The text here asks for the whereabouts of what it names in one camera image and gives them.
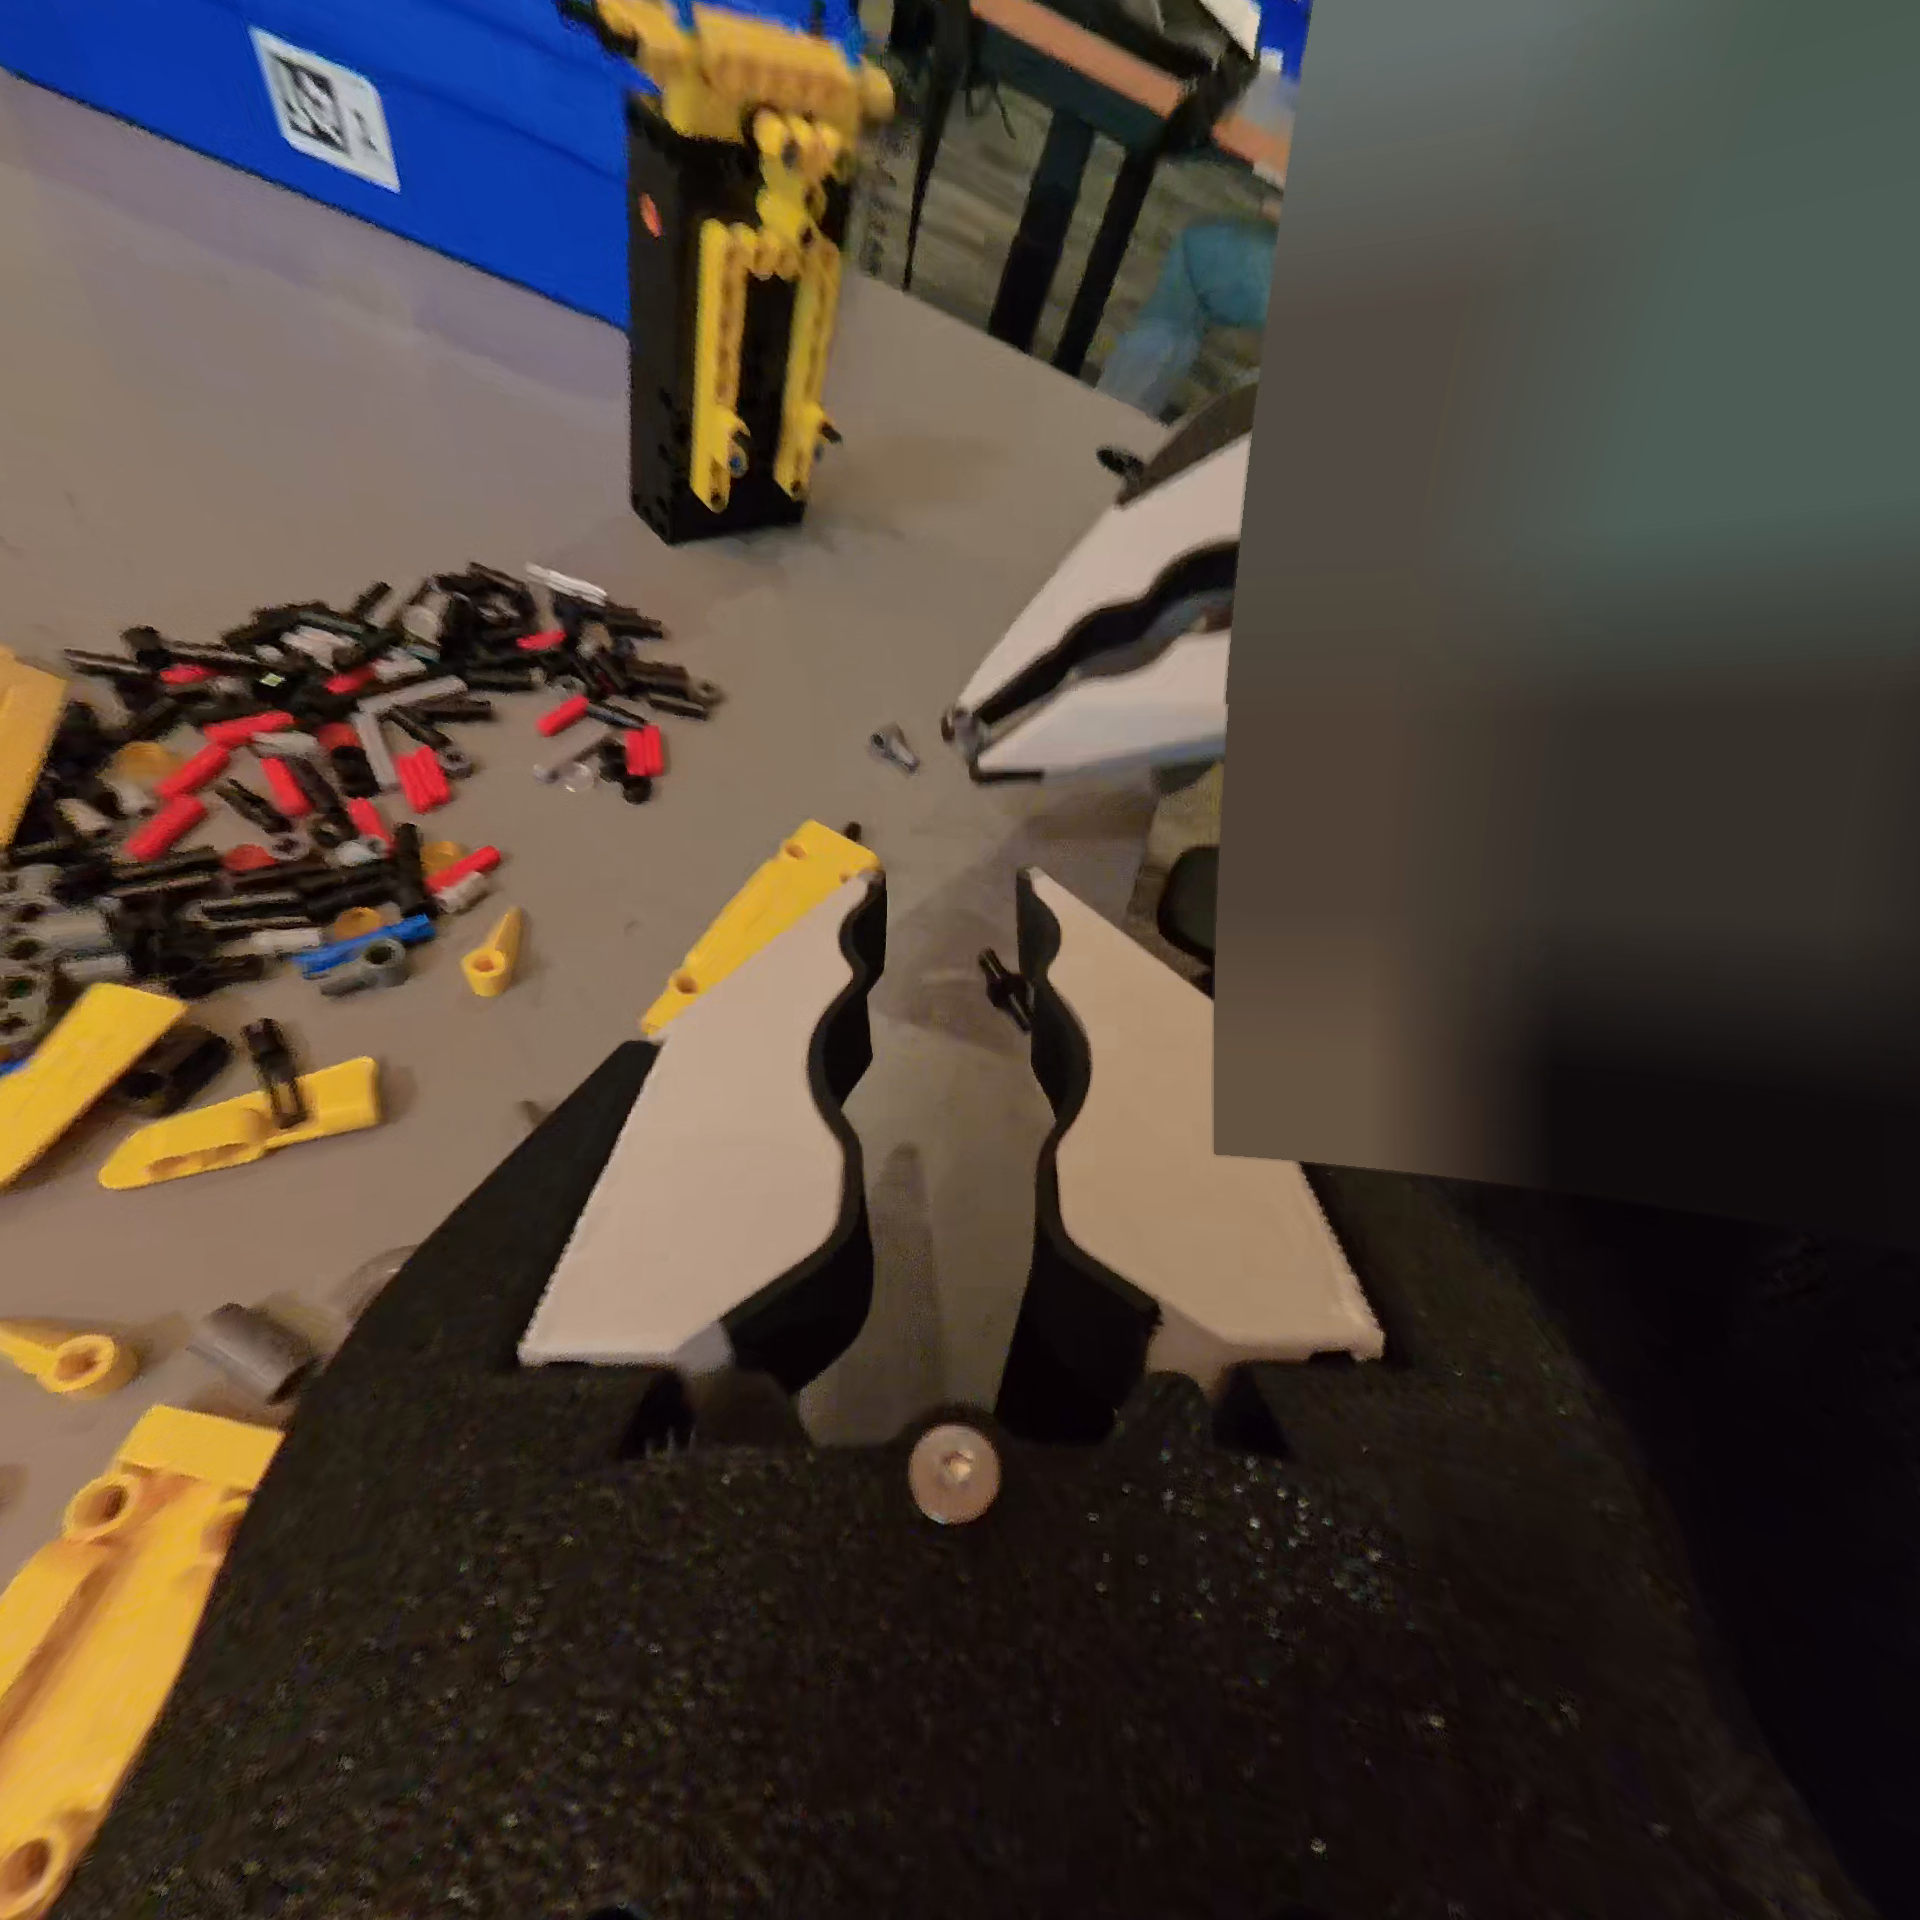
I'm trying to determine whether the grey toy cylinder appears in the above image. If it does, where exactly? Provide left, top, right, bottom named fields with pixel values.
left=187, top=1298, right=331, bottom=1409

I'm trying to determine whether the yellow rectangular toy panel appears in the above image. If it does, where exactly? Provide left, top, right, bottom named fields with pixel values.
left=641, top=818, right=882, bottom=1041

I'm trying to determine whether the pile of toy building pieces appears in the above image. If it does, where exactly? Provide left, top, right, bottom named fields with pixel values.
left=0, top=559, right=727, bottom=1052

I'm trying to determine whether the black framed table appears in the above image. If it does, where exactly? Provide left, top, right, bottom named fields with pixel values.
left=897, top=0, right=1300, bottom=381

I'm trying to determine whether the blue toy pin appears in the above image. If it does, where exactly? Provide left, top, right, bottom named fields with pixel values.
left=295, top=914, right=439, bottom=997

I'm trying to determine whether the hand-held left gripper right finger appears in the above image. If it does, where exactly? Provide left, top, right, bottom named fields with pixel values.
left=995, top=865, right=1387, bottom=1430

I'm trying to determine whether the small yellow toy connector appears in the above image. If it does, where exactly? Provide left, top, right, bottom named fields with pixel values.
left=0, top=1318, right=140, bottom=1399

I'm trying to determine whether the blue box with printed tag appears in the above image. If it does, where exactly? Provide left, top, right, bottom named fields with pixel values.
left=0, top=0, right=684, bottom=337

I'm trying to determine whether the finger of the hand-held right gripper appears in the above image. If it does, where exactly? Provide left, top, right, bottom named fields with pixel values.
left=966, top=619, right=1237, bottom=786
left=954, top=435, right=1252, bottom=731

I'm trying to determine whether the black and yellow toy assembly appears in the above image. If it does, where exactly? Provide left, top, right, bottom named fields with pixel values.
left=594, top=0, right=901, bottom=547

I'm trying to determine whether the large yellow toy panel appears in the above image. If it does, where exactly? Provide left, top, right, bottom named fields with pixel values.
left=0, top=1405, right=288, bottom=1920

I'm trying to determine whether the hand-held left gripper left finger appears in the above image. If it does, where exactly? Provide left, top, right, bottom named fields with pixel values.
left=516, top=867, right=890, bottom=1387

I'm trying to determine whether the long yellow toy beam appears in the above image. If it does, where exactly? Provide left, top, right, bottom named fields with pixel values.
left=97, top=1056, right=387, bottom=1195

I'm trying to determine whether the yellow wedge toy panel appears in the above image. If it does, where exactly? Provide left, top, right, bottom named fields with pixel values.
left=0, top=980, right=193, bottom=1191

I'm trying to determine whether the black toy connector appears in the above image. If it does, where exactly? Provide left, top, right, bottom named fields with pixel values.
left=241, top=1019, right=313, bottom=1128

